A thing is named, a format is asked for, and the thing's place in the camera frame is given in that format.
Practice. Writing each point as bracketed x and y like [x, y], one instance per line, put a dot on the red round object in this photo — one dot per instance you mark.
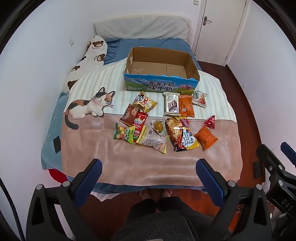
[56, 175]

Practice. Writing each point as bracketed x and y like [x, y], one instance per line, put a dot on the brown snack packet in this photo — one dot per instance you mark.
[129, 114]

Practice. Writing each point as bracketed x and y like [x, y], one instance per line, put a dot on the bear print pillow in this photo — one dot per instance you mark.
[92, 55]

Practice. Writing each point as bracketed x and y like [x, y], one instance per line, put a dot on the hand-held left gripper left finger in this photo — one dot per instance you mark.
[89, 183]

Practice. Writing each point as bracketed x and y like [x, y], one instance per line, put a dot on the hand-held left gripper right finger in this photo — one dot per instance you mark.
[210, 183]

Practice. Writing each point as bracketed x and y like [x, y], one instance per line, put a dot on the person's dark fleece clothing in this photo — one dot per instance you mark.
[161, 220]

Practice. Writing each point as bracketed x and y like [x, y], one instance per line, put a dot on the white door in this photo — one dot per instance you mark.
[219, 34]

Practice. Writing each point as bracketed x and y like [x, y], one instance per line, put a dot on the green candy ball packet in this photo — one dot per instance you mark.
[122, 134]

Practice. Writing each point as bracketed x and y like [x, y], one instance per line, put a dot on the cat print blanket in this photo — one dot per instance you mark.
[138, 162]

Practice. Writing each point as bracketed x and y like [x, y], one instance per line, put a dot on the white chocolate wafer packet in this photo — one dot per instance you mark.
[171, 105]

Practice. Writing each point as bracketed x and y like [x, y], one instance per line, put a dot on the crinkled orange snack packet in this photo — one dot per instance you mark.
[205, 138]

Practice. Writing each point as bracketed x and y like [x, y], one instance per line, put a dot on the clear bread packet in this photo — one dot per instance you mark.
[153, 141]

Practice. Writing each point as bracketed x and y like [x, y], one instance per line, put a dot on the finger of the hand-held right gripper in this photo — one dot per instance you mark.
[269, 160]
[288, 150]

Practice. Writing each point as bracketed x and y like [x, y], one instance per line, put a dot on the instant noodle bag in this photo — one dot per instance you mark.
[182, 136]

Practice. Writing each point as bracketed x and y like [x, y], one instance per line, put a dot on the black phone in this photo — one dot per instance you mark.
[56, 144]

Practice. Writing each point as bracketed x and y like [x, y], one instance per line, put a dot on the cardboard box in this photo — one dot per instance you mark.
[161, 87]

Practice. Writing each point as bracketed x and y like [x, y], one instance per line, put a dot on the red triangular packet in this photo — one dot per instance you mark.
[211, 122]

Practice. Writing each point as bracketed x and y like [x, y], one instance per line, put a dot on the person's foot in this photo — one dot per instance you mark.
[144, 194]
[166, 193]

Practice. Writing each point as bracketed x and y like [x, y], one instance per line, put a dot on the person's right foot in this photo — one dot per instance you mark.
[166, 193]

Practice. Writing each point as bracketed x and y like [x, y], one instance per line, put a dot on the yellow cartoon snack bag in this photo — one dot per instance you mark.
[144, 102]

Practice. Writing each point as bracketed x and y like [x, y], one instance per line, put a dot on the person's left foot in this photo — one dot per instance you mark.
[144, 194]

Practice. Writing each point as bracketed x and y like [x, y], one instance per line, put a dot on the grey pillow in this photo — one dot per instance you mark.
[143, 27]

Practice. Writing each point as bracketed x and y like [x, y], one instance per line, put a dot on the red snack packet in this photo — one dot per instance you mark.
[140, 122]

